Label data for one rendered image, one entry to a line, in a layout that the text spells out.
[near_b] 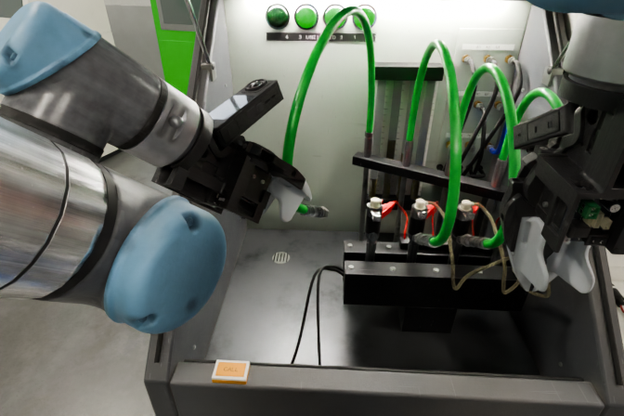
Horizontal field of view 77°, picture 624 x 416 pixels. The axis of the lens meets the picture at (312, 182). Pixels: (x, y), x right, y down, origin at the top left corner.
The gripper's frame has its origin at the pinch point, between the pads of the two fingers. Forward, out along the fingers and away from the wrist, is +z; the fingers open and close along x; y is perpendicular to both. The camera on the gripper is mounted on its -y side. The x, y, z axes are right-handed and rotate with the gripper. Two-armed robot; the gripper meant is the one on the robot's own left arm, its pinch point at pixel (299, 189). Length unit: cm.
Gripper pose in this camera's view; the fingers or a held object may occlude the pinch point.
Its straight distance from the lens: 54.7
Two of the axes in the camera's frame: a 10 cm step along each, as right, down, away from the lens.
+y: -3.2, 9.2, -2.4
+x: 7.7, 1.1, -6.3
